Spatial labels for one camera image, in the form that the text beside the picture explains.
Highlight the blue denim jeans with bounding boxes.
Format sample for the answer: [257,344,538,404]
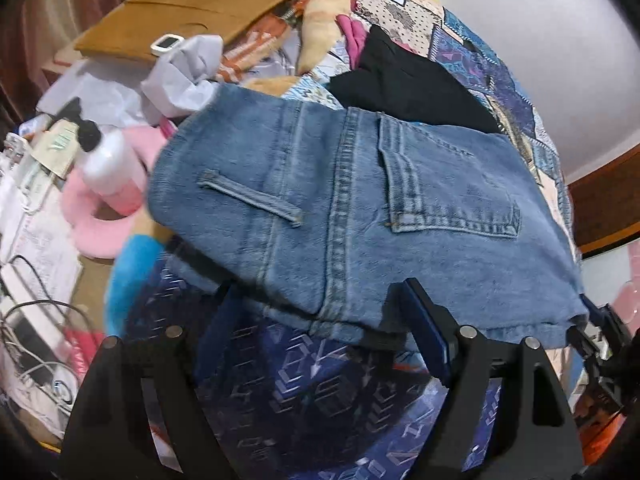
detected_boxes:
[146,84,587,350]

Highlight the blue patchwork bedspread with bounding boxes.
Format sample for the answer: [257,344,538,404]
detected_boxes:
[144,0,579,479]

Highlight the white pump bottle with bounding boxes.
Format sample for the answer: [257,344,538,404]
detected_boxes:
[60,98,146,217]

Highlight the grey plastic bag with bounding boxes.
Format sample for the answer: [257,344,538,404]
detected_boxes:
[36,35,224,129]

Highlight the black folded garment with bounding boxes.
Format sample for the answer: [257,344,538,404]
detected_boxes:
[329,25,500,133]

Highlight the orange striped cloth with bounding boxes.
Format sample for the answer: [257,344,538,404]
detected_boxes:
[215,12,299,84]

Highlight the white small digital device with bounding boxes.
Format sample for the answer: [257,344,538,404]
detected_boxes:
[150,34,186,58]

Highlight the pink garment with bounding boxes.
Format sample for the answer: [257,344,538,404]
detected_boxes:
[336,14,368,70]

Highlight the striped pink curtain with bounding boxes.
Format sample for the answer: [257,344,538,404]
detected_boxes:
[1,0,122,132]

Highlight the wooden lap desk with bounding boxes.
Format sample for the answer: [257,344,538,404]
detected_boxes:
[75,0,285,63]

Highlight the beige fleece blanket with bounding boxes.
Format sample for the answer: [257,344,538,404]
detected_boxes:
[241,0,352,96]

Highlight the wooden door frame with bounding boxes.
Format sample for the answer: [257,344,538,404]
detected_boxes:
[568,145,640,258]

